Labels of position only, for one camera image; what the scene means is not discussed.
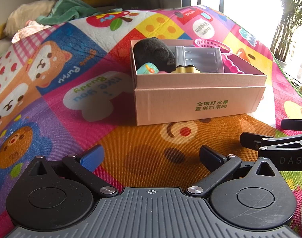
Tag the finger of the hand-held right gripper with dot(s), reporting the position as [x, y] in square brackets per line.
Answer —
[255, 140]
[296, 125]

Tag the pink baby clothes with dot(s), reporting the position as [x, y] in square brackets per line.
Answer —
[29, 31]

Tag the colourful printed play mat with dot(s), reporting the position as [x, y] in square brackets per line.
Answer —
[66, 119]

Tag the black plush toy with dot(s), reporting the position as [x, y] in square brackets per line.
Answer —
[151, 52]

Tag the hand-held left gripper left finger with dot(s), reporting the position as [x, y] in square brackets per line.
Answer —
[92, 158]

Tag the green towel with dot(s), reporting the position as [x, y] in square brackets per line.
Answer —
[66, 10]

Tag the pink cardboard box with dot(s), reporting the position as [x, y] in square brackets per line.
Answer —
[190, 96]

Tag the beige pillow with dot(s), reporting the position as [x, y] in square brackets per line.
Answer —
[26, 14]

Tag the chocolate pudding toy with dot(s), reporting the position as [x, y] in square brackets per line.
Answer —
[187, 69]

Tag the bamboo plants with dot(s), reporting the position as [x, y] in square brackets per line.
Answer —
[290, 17]

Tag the clear plastic case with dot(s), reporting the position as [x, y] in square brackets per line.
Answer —
[203, 59]

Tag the pink plastic toy basket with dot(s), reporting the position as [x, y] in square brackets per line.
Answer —
[208, 43]

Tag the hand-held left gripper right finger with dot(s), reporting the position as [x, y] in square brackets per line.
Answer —
[211, 159]

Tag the small cartoon animal figurine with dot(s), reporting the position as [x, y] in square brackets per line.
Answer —
[146, 69]

